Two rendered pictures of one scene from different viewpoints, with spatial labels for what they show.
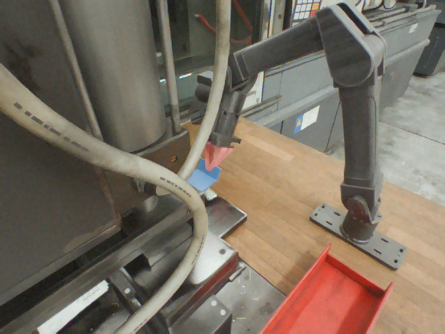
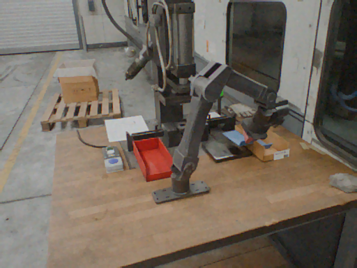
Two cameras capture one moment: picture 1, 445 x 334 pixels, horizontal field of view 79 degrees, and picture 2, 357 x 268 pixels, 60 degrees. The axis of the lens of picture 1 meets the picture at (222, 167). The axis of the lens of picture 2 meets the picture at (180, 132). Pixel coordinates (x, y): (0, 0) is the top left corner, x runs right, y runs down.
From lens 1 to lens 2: 138 cm
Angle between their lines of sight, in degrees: 94
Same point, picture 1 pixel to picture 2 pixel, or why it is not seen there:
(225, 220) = (216, 153)
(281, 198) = (225, 179)
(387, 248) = (162, 195)
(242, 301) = not seen: hidden behind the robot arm
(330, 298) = (159, 169)
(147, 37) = (176, 44)
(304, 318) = (158, 160)
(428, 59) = not seen: outside the picture
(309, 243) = not seen: hidden behind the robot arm
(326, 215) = (198, 185)
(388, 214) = (182, 215)
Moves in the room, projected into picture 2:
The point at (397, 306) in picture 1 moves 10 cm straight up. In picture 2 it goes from (140, 184) to (138, 161)
